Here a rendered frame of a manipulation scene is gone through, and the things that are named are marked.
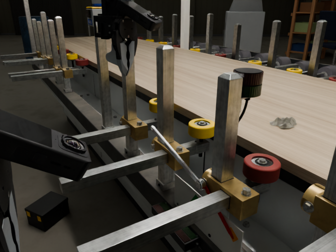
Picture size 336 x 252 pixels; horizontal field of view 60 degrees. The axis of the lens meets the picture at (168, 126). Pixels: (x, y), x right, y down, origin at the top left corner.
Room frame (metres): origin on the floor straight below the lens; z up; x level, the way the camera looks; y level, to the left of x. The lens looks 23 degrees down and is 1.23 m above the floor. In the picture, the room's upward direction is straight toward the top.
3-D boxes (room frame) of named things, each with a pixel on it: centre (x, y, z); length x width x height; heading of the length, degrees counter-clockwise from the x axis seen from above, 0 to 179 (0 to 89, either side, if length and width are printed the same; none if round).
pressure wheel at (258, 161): (0.57, -0.21, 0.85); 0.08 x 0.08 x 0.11
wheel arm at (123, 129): (0.91, 0.20, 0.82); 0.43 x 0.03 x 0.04; 121
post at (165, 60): (0.78, 0.01, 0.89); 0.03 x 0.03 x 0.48; 31
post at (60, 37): (1.85, 0.65, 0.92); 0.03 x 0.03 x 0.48; 31
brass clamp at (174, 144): (0.76, 0.00, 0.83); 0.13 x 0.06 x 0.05; 31
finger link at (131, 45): (0.80, 0.12, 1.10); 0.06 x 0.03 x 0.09; 61
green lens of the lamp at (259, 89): (0.59, -0.16, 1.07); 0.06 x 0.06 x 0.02
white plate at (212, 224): (0.58, -0.09, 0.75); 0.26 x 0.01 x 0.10; 31
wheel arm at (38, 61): (2.19, 0.97, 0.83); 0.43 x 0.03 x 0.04; 121
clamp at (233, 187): (0.55, -0.14, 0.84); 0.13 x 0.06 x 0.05; 31
